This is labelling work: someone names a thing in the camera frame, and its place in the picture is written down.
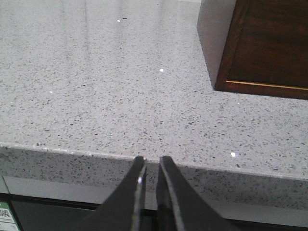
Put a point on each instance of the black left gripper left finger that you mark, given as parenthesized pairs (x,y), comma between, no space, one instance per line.
(121,211)

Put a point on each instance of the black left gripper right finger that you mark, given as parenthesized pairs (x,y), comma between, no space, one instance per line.
(179,207)

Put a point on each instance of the dark wooden drawer cabinet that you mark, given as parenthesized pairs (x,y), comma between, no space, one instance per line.
(256,46)

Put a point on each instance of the black built-in appliance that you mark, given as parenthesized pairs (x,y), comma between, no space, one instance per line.
(52,206)

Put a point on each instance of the white QR code sticker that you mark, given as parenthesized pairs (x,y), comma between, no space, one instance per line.
(7,222)

